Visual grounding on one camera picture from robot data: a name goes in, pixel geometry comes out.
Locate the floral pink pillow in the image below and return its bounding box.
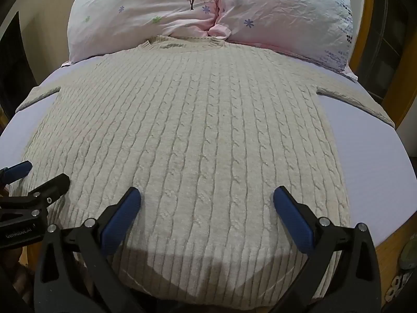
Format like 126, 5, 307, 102
208, 0, 358, 80
67, 0, 223, 63

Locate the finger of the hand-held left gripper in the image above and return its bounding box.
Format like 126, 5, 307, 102
0, 161, 33, 186
20, 173, 71, 210

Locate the lavender bed sheet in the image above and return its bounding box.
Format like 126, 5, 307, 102
0, 59, 415, 313

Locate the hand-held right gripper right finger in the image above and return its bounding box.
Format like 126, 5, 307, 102
273, 186, 382, 313

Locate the wooden bed frame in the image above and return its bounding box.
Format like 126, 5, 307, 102
349, 0, 417, 128

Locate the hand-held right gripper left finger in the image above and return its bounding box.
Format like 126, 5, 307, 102
34, 187, 142, 313

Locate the cream cable-knit sweater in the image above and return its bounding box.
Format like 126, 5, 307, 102
7, 34, 395, 310

